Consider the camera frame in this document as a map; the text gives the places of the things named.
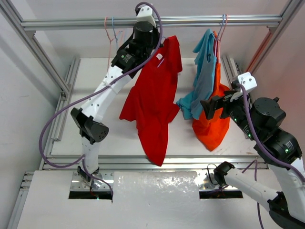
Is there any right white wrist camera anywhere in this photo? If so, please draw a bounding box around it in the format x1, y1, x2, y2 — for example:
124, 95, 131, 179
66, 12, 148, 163
231, 72, 257, 101

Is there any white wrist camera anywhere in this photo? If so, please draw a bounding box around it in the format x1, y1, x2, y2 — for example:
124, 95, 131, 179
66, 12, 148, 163
231, 72, 257, 101
135, 6, 157, 28

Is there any aluminium rail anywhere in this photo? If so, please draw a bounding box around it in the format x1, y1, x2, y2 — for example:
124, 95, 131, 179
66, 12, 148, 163
20, 15, 282, 31
45, 155, 265, 170

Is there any aluminium front rail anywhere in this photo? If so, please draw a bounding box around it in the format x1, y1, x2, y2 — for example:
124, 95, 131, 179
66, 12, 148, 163
45, 155, 265, 170

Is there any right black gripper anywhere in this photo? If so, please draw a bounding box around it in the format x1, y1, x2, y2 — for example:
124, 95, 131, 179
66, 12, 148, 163
200, 89, 259, 141

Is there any blue wire hanger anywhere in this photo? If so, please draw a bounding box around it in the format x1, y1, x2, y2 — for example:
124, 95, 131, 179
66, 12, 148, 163
156, 36, 167, 68
112, 17, 125, 49

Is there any aluminium right frame post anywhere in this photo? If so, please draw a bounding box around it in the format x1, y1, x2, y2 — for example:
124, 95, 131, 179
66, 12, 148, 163
268, 0, 305, 35

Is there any orange t shirt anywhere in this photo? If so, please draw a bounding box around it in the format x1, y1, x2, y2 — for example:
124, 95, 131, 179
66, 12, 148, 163
192, 41, 230, 151

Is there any red t shirt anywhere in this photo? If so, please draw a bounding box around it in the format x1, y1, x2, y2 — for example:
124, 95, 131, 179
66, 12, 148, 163
119, 36, 183, 166

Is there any aluminium left frame post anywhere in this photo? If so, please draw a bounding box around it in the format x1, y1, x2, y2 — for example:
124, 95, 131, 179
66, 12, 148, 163
0, 0, 70, 100

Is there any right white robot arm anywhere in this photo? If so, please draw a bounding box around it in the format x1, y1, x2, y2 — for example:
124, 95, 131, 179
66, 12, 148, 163
200, 91, 305, 229

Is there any light blue t shirt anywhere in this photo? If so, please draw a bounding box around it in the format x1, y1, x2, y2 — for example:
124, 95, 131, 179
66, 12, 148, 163
176, 29, 217, 120

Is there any blue hanger holding shirt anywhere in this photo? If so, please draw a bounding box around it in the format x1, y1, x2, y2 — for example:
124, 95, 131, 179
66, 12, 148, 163
214, 14, 225, 58

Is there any pink hanger holding shirt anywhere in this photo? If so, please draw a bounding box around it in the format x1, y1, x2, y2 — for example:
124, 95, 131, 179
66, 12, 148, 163
217, 14, 228, 60

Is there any orange diagonal frame bar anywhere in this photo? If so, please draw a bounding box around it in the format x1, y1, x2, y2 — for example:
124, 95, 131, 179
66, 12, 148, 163
245, 29, 273, 72

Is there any pink wire hanger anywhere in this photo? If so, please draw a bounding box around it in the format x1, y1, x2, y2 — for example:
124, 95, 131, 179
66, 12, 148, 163
104, 17, 118, 69

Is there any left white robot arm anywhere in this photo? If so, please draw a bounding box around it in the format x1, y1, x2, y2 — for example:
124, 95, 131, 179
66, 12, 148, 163
71, 21, 160, 184

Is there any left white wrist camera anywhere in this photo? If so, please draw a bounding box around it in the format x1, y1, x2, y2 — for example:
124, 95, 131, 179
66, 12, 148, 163
135, 6, 157, 28

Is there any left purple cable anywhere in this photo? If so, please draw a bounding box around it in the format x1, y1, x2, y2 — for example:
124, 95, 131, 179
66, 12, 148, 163
39, 1, 164, 196

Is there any aluminium top rail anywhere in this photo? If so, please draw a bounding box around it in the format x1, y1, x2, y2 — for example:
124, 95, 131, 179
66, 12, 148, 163
20, 15, 282, 31

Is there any aluminium frame post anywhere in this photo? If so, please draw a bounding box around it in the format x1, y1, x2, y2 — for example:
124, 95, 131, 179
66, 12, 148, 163
0, 0, 70, 100
268, 0, 305, 35

